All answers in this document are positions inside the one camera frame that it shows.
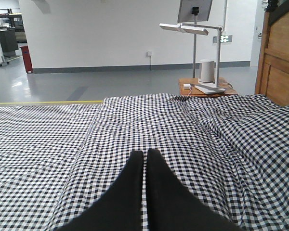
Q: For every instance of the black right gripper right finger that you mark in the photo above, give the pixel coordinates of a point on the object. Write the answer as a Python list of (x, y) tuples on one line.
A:
[(171, 206)]

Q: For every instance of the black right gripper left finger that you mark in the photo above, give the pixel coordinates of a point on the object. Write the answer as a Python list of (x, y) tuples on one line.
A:
[(119, 208)]

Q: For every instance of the black white checkered duvet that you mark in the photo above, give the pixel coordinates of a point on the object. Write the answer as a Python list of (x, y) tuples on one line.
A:
[(232, 153)]

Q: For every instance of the black white checkered bedsheet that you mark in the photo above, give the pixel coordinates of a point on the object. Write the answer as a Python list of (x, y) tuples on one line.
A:
[(38, 147)]

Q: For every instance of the white charger adapter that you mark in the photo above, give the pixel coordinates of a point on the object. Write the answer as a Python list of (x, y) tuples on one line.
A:
[(186, 86)]

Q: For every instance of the wooden nightstand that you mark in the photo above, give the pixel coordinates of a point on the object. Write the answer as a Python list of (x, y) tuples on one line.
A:
[(206, 89)]

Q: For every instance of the white cylindrical speaker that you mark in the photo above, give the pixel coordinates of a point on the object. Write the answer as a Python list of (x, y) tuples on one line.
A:
[(206, 71)]

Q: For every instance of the wooden headboard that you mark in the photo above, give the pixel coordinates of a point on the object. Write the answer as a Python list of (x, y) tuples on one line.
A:
[(273, 68)]

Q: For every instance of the grey monitor on stand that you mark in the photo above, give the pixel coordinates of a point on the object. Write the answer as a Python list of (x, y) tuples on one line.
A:
[(194, 11)]

